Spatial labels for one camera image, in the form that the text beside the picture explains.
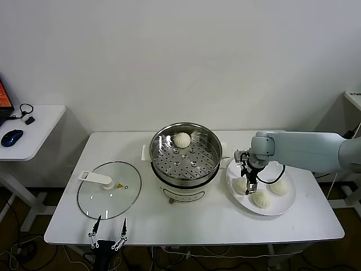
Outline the stainless steel steamer basket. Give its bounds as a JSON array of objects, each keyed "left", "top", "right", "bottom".
[{"left": 148, "top": 121, "right": 223, "bottom": 185}]

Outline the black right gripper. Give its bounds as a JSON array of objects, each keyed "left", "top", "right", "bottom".
[{"left": 240, "top": 161, "right": 262, "bottom": 196}]

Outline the black laptop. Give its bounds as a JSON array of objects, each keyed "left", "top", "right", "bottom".
[{"left": 0, "top": 72, "right": 15, "bottom": 128}]

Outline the black floor cable tangle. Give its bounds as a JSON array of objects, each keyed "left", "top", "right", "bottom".
[{"left": 0, "top": 194, "right": 57, "bottom": 271}]

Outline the white side desk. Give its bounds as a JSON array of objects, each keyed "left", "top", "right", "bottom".
[{"left": 0, "top": 104, "right": 67, "bottom": 234}]

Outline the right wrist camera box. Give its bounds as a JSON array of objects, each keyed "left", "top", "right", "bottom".
[{"left": 234, "top": 150, "right": 251, "bottom": 164}]

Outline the white cable with plug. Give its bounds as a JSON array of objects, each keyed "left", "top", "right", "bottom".
[{"left": 159, "top": 244, "right": 271, "bottom": 259}]

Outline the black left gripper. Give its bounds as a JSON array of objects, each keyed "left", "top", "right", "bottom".
[{"left": 87, "top": 215, "right": 129, "bottom": 262}]

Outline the glass lid with white handle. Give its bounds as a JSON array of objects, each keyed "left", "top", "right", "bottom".
[{"left": 77, "top": 160, "right": 142, "bottom": 221}]

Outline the white electric cooker pot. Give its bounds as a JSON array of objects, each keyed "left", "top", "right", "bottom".
[{"left": 140, "top": 142, "right": 231, "bottom": 206}]

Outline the blue computer mouse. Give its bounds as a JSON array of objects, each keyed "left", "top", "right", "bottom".
[{"left": 1, "top": 129, "right": 24, "bottom": 147}]

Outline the white steamed baozi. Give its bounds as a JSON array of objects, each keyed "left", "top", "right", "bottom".
[
  {"left": 233, "top": 177, "right": 249, "bottom": 196},
  {"left": 252, "top": 189, "right": 272, "bottom": 209},
  {"left": 172, "top": 132, "right": 192, "bottom": 148},
  {"left": 269, "top": 179, "right": 289, "bottom": 196}
]

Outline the white round plate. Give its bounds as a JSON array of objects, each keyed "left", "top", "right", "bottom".
[{"left": 225, "top": 159, "right": 297, "bottom": 217}]

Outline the white floor cable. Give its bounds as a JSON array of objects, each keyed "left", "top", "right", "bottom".
[{"left": 0, "top": 235, "right": 43, "bottom": 271}]

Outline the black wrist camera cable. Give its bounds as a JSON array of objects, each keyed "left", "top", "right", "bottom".
[{"left": 257, "top": 165, "right": 285, "bottom": 185}]

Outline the black earphone cable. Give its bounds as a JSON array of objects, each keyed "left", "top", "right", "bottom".
[{"left": 7, "top": 103, "right": 35, "bottom": 121}]

